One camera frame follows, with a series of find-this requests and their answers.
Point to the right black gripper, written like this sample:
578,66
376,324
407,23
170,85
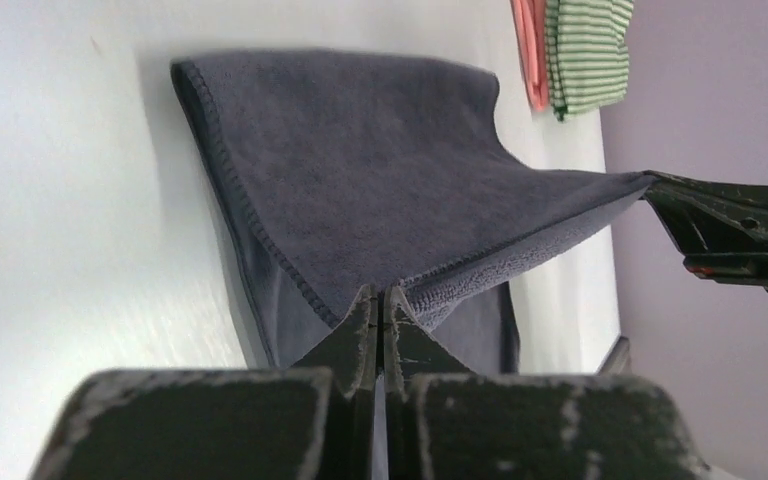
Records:
721,229

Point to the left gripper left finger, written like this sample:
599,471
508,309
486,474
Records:
313,420

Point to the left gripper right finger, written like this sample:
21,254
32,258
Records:
444,421

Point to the green white striped garment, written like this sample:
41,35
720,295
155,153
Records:
587,56

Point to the dark navy garment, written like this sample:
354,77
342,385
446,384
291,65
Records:
334,170

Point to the salmon pink t-shirt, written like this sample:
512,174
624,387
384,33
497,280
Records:
529,18

